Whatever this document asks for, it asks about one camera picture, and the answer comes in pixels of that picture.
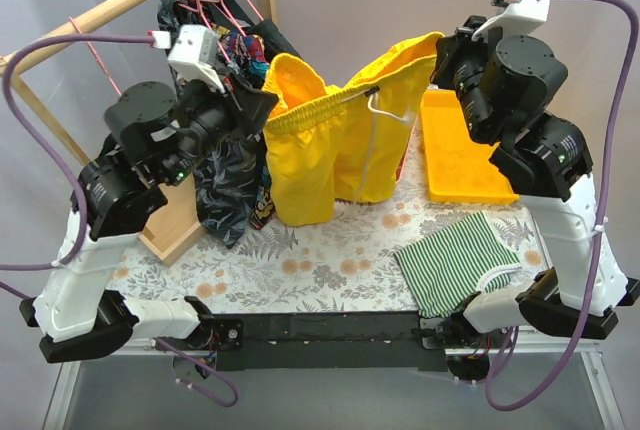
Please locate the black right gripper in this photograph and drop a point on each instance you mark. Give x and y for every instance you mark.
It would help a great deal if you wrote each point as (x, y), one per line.
(447, 63)

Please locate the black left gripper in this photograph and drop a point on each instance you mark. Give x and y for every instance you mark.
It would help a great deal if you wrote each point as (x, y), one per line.
(242, 107)

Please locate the yellow shorts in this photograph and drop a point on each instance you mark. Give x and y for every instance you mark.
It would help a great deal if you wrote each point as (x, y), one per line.
(327, 143)

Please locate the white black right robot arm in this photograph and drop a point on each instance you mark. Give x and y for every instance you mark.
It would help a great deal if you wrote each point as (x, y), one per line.
(504, 84)

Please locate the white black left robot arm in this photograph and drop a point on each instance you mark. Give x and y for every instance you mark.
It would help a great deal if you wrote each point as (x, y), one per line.
(156, 139)

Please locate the colourful comic print shorts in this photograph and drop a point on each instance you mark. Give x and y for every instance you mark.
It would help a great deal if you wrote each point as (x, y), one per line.
(247, 52)

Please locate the dark leaf print shorts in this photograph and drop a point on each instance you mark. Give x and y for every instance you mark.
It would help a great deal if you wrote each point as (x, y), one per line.
(226, 182)

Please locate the black shorts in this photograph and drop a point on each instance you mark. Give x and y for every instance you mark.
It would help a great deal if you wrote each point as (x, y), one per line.
(274, 41)

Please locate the yellow plastic tray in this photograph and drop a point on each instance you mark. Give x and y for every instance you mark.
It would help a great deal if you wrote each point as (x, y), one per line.
(457, 169)

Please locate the wooden clothes rack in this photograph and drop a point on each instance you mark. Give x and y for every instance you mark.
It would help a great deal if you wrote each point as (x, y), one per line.
(175, 228)

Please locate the floral table mat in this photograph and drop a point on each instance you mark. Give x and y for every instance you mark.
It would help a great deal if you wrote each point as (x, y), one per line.
(345, 265)

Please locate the green white striped cloth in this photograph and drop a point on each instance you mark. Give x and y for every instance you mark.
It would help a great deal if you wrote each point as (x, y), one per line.
(446, 267)

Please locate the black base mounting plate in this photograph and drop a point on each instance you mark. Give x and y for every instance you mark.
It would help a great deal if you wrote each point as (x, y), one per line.
(323, 341)

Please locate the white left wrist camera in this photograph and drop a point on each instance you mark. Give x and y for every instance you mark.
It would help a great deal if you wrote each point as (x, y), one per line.
(192, 54)

